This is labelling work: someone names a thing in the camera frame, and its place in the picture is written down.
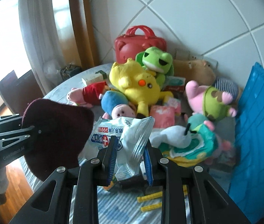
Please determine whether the desktop with pale blue cloth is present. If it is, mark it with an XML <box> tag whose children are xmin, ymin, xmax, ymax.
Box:
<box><xmin>42</xmin><ymin>63</ymin><xmax>240</xmax><ymax>224</ymax></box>

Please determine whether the white box with green end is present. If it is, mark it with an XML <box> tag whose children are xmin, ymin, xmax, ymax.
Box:
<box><xmin>82</xmin><ymin>70</ymin><xmax>109</xmax><ymax>85</ymax></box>

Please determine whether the white and blue wipes packet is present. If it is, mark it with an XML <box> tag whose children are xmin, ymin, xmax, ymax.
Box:
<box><xmin>90</xmin><ymin>115</ymin><xmax>156</xmax><ymax>183</ymax></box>

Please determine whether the small pink tissue pack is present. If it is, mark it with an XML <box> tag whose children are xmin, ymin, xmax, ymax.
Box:
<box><xmin>165</xmin><ymin>97</ymin><xmax>182</xmax><ymax>109</ymax></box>

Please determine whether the blue plastic crate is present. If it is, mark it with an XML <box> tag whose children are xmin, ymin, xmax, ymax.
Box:
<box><xmin>227</xmin><ymin>62</ymin><xmax>264</xmax><ymax>224</ymax></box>

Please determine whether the pig plush teal costume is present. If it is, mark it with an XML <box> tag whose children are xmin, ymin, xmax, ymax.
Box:
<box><xmin>160</xmin><ymin>126</ymin><xmax>217</xmax><ymax>162</ymax></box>

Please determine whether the teal and red box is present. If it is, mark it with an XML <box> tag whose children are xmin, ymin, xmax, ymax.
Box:
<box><xmin>163</xmin><ymin>76</ymin><xmax>186</xmax><ymax>91</ymax></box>

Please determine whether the yellow plush in green outfit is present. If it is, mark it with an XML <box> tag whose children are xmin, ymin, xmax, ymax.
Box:
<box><xmin>165</xmin><ymin>154</ymin><xmax>214</xmax><ymax>168</ymax></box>

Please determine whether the white sheer curtain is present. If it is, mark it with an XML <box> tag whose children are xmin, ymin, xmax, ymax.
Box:
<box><xmin>18</xmin><ymin>0</ymin><xmax>81</xmax><ymax>94</ymax></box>

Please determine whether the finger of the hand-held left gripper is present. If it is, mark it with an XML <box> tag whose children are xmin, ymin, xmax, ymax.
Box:
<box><xmin>0</xmin><ymin>125</ymin><xmax>43</xmax><ymax>145</ymax></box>
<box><xmin>0</xmin><ymin>114</ymin><xmax>24</xmax><ymax>127</ymax></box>

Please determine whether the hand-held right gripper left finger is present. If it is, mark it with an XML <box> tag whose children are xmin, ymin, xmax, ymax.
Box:
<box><xmin>14</xmin><ymin>136</ymin><xmax>120</xmax><ymax>224</ymax></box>

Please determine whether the dark red knit beanie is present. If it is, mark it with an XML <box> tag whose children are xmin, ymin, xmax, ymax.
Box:
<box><xmin>21</xmin><ymin>98</ymin><xmax>95</xmax><ymax>181</ymax></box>

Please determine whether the green frog plush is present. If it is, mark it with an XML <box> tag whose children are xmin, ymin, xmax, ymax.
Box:
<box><xmin>135</xmin><ymin>47</ymin><xmax>175</xmax><ymax>84</ymax></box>

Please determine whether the white goose plush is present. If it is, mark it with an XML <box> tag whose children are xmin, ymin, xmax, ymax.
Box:
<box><xmin>151</xmin><ymin>124</ymin><xmax>193</xmax><ymax>150</ymax></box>

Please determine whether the dark small box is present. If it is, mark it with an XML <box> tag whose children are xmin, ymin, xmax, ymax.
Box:
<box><xmin>60</xmin><ymin>64</ymin><xmax>82</xmax><ymax>82</ymax></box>

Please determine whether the yellow plastic clip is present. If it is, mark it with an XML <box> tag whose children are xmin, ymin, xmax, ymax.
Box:
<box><xmin>137</xmin><ymin>191</ymin><xmax>164</xmax><ymax>212</ymax></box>

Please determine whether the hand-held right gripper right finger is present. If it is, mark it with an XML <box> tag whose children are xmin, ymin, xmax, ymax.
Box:
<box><xmin>144</xmin><ymin>145</ymin><xmax>251</xmax><ymax>224</ymax></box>

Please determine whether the large pink tissue pack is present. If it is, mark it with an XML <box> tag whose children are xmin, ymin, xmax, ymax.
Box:
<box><xmin>149</xmin><ymin>105</ymin><xmax>181</xmax><ymax>129</ymax></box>

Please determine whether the pig plush in red dress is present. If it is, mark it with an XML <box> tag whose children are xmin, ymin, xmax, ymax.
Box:
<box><xmin>67</xmin><ymin>82</ymin><xmax>110</xmax><ymax>108</ymax></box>

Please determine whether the dark wooden furniture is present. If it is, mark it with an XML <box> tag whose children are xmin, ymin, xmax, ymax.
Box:
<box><xmin>0</xmin><ymin>69</ymin><xmax>39</xmax><ymax>113</ymax></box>

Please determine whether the striped shirt plush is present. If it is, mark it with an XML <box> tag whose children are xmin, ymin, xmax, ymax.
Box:
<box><xmin>212</xmin><ymin>77</ymin><xmax>242</xmax><ymax>98</ymax></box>

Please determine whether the yellow mouse plush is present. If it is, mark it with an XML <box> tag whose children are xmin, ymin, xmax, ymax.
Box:
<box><xmin>109</xmin><ymin>58</ymin><xmax>174</xmax><ymax>119</ymax></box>

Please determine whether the pig plush in blue shirt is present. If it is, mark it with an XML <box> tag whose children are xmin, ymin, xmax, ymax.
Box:
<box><xmin>100</xmin><ymin>91</ymin><xmax>137</xmax><ymax>119</ymax></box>

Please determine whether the pink plush in teal outfit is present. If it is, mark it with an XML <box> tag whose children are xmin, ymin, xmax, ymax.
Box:
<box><xmin>188</xmin><ymin>115</ymin><xmax>236</xmax><ymax>166</ymax></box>

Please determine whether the pink plush with green hood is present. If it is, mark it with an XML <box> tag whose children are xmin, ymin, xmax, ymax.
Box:
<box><xmin>185</xmin><ymin>80</ymin><xmax>238</xmax><ymax>122</ymax></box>

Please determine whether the red toy carry case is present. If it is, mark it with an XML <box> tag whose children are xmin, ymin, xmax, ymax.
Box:
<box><xmin>114</xmin><ymin>26</ymin><xmax>167</xmax><ymax>63</ymax></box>

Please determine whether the brown capybara plush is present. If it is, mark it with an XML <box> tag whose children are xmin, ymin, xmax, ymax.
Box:
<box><xmin>173</xmin><ymin>59</ymin><xmax>216</xmax><ymax>85</ymax></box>

